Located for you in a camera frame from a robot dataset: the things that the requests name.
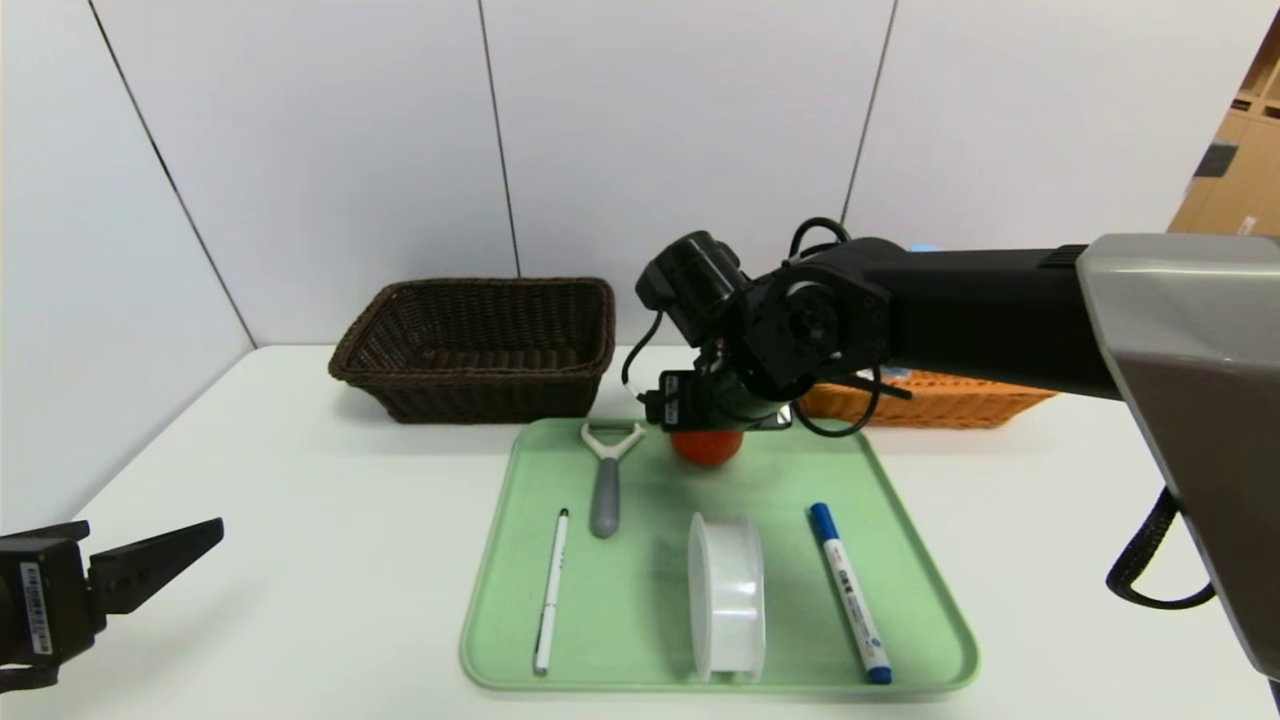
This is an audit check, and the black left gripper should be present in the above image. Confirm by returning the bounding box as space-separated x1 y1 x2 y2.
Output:
0 517 224 666

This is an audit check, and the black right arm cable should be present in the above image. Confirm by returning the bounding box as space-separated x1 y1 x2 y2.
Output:
1105 487 1216 611

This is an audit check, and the light green plastic tray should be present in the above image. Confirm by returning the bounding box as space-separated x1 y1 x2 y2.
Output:
460 417 981 693

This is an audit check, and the white marker blue cap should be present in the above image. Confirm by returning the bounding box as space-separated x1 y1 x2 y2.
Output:
809 502 894 686

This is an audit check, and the clear tape roll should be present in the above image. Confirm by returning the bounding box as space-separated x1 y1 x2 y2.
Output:
687 514 767 683

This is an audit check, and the dark brown wicker basket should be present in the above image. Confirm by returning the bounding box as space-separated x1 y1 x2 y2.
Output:
328 278 616 425

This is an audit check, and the light wooden cabinet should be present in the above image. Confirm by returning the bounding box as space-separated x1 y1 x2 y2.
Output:
1168 40 1280 237

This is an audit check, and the slim white pen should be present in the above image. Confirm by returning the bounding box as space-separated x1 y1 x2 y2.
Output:
533 508 570 676

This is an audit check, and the orange wicker basket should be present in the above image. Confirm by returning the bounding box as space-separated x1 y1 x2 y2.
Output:
797 368 1058 430

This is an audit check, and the white peeler grey handle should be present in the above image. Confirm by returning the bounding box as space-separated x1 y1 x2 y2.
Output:
579 422 646 540

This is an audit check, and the red apple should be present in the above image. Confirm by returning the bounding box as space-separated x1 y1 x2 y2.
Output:
670 428 746 468

